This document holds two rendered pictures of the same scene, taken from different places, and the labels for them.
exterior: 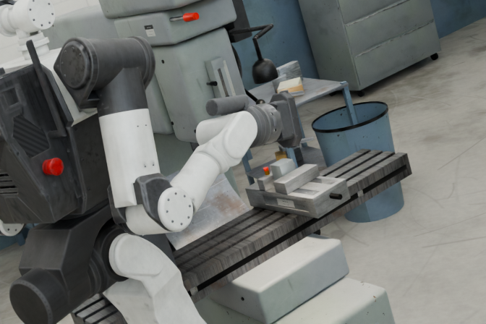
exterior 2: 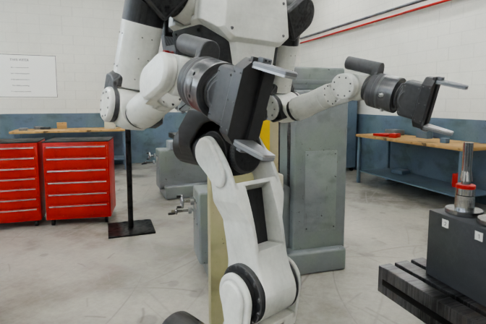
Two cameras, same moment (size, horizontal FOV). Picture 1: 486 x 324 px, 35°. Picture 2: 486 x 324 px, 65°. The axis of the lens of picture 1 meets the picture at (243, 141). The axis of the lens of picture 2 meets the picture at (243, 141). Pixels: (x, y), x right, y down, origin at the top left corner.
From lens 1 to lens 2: 192 cm
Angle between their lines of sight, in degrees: 99
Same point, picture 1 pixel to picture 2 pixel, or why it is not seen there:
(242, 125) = (153, 66)
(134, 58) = not seen: outside the picture
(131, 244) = (205, 147)
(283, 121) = (216, 96)
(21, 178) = not seen: hidden behind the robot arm
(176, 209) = (103, 103)
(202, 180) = (136, 100)
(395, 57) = not seen: outside the picture
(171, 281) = (230, 205)
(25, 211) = not seen: hidden behind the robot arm
